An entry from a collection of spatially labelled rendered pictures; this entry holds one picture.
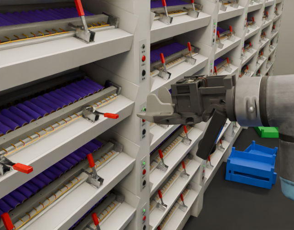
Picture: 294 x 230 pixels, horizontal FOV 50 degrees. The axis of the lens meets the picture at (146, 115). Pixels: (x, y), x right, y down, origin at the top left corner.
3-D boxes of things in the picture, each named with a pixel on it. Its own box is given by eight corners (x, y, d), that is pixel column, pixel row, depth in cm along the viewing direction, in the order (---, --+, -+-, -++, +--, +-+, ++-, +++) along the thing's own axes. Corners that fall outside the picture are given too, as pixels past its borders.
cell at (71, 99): (58, 93, 84) (77, 104, 82) (53, 96, 83) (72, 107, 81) (59, 87, 83) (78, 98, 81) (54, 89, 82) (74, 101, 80)
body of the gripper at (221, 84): (181, 76, 67) (239, 71, 61) (187, 114, 69) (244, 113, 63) (166, 85, 61) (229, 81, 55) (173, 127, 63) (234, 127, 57)
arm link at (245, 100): (269, 116, 62) (260, 135, 54) (244, 117, 64) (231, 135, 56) (265, 71, 59) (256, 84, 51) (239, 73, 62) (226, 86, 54)
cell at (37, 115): (21, 108, 74) (42, 121, 72) (15, 111, 72) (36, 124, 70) (22, 101, 73) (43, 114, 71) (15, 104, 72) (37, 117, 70)
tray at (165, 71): (205, 66, 153) (216, 39, 146) (146, 104, 103) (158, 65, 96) (168, 49, 159) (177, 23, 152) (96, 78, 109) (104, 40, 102)
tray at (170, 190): (198, 169, 174) (207, 149, 167) (146, 243, 124) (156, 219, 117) (166, 151, 180) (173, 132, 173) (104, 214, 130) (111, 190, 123)
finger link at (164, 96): (148, 86, 73) (183, 84, 67) (152, 110, 74) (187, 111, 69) (140, 89, 70) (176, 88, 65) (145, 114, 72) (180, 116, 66)
